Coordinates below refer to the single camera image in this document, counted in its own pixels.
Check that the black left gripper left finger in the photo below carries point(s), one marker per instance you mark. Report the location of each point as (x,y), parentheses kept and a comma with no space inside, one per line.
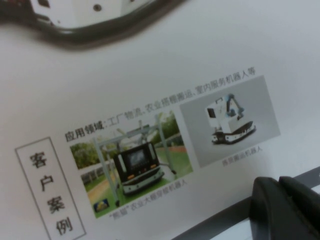
(270,217)

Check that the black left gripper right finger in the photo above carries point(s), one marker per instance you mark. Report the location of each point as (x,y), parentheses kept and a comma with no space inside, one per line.
(307,210)

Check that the white product manual book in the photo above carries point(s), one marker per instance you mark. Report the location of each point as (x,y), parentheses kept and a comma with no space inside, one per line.
(150,87)

